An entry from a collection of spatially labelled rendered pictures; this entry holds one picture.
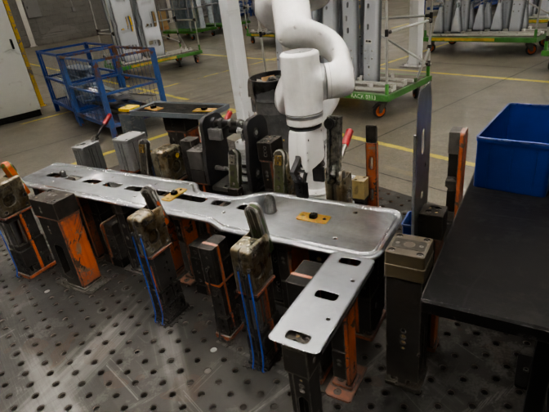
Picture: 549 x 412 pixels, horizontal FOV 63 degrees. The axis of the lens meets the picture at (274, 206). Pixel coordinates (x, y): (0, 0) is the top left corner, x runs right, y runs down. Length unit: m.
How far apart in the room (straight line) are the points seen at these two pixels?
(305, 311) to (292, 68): 0.49
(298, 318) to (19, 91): 7.52
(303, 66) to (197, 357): 0.77
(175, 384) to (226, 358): 0.14
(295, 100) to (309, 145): 0.11
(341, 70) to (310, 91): 0.08
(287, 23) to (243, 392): 0.85
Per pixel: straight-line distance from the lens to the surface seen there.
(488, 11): 9.15
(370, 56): 5.63
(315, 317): 0.84
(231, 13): 5.25
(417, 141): 0.89
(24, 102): 8.16
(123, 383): 1.26
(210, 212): 1.24
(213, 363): 1.22
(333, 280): 0.92
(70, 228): 1.54
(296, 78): 0.97
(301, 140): 1.01
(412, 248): 0.91
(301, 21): 1.08
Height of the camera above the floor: 1.55
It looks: 27 degrees down
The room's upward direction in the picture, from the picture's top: 7 degrees counter-clockwise
